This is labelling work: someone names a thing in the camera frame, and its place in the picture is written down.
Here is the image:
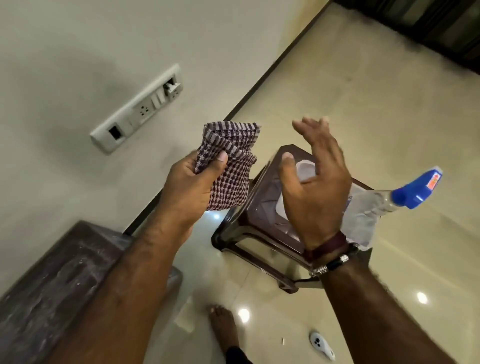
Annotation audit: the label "person's right hand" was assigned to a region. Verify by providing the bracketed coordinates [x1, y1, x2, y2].
[277, 116, 353, 252]

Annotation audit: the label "person's left hand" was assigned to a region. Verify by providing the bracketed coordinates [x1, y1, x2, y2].
[158, 149, 230, 236]

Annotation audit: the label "checkered maroon white cloth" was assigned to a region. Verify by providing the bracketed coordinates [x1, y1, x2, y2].
[193, 120, 262, 212]

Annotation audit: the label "blue-capped spray bottle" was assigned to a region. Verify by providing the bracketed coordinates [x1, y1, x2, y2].
[339, 165, 445, 252]

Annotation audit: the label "brown wooden cabinet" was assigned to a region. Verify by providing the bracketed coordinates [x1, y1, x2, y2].
[0, 220, 184, 364]

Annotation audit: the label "person's right forearm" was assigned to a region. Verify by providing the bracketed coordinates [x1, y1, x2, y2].
[321, 257, 457, 364]

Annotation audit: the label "person's left forearm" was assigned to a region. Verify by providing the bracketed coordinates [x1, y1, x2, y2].
[46, 209, 195, 364]

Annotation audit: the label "person's dark trousers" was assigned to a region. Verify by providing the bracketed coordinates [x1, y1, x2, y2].
[224, 345, 257, 364]

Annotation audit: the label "clear plastic container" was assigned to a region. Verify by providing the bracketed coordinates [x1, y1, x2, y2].
[275, 159, 355, 241]

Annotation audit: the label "brown plastic stool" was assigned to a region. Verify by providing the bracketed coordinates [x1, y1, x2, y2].
[210, 144, 374, 295]

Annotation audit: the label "white handheld controller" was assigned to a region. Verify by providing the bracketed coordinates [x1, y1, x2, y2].
[309, 331, 336, 362]

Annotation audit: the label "dark metal grille door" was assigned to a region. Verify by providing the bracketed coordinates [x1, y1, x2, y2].
[333, 0, 480, 75]

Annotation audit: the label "maroon thread bracelet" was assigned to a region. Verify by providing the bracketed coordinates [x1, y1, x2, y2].
[302, 230, 349, 264]

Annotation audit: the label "black silver bracelet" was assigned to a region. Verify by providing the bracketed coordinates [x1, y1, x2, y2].
[308, 242, 361, 279]

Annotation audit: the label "wide white switch panel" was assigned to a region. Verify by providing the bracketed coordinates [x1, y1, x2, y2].
[89, 63, 184, 156]

